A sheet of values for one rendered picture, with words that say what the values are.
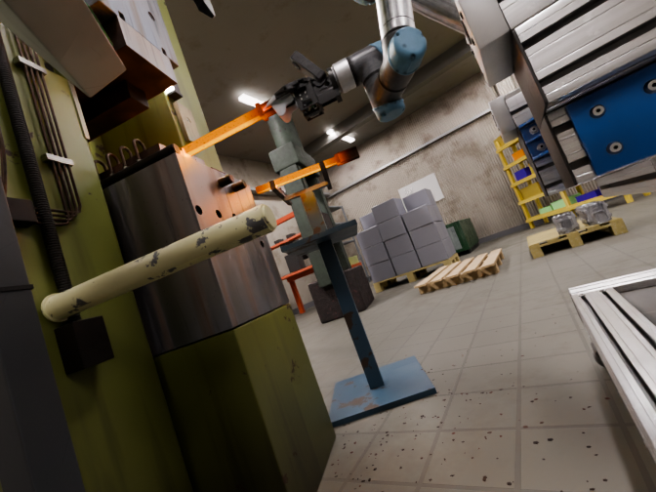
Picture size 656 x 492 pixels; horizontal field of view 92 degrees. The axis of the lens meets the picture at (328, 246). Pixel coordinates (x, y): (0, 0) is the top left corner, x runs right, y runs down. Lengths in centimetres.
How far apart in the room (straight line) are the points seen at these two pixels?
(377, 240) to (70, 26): 476
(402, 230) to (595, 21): 460
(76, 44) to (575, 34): 62
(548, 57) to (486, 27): 7
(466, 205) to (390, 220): 381
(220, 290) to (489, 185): 802
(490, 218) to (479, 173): 110
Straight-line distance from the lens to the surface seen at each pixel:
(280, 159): 406
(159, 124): 147
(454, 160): 867
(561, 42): 45
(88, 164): 97
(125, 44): 114
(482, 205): 850
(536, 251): 356
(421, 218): 489
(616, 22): 45
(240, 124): 98
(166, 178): 88
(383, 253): 508
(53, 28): 62
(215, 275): 78
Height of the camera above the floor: 50
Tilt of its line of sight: 5 degrees up
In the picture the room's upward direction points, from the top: 20 degrees counter-clockwise
